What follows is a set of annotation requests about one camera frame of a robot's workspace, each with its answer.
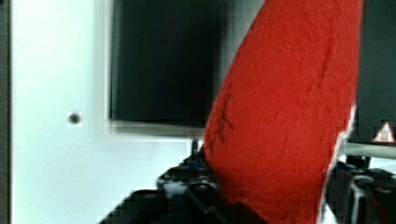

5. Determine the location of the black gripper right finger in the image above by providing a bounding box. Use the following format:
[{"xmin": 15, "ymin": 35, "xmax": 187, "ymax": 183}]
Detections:
[{"xmin": 318, "ymin": 157, "xmax": 396, "ymax": 224}]

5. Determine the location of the red plush ketchup bottle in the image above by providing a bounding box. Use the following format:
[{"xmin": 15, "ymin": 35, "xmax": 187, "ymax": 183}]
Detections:
[{"xmin": 204, "ymin": 0, "xmax": 363, "ymax": 224}]

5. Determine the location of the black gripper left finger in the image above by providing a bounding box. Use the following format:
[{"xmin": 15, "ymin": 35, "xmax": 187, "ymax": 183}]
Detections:
[{"xmin": 99, "ymin": 155, "xmax": 267, "ymax": 224}]

